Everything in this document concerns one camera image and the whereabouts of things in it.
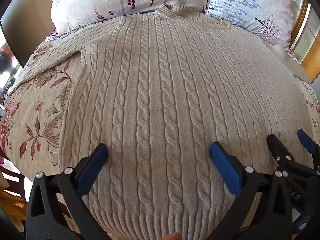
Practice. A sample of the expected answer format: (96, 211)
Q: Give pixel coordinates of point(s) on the dark flat panel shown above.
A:
(17, 30)

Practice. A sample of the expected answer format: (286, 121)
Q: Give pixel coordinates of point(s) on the dark wooden chair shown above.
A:
(12, 176)

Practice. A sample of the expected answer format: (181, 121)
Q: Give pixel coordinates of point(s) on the floral bed sheet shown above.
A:
(37, 92)

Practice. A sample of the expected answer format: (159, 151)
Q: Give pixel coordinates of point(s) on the lavender and tree print pillow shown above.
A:
(250, 2)

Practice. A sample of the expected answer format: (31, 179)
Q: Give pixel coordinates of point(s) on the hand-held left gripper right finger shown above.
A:
(225, 166)

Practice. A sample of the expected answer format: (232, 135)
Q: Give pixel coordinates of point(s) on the yellow cloth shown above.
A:
(12, 202)

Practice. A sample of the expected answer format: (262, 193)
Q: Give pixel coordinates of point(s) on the frosted glass panel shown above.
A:
(308, 33)

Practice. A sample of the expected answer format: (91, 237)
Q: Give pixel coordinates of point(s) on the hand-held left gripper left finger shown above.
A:
(93, 167)

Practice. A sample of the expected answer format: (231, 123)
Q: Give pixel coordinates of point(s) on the wooden headboard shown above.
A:
(313, 63)

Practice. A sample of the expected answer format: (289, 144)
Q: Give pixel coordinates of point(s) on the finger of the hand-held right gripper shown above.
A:
(307, 143)
(278, 148)

